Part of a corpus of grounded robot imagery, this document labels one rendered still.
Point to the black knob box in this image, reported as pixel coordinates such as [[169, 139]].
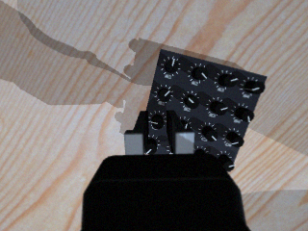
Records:
[[199, 98]]

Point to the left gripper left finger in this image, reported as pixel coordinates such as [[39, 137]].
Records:
[[137, 139]]

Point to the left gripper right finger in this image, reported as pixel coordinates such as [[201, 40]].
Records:
[[181, 139]]

